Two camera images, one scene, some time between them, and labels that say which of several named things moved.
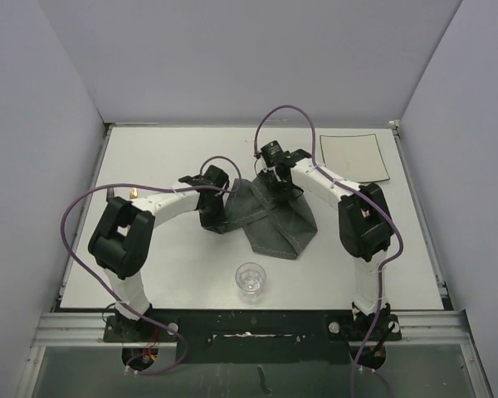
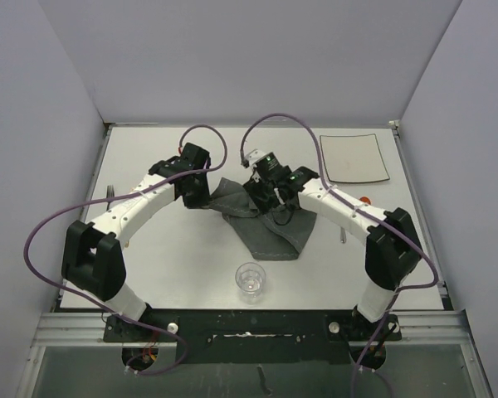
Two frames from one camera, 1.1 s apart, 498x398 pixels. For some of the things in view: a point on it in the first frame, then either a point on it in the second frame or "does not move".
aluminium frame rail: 439,329 does not move
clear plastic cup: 251,279 does not move
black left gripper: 215,224 -> 202,201
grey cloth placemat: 273,227 does not move
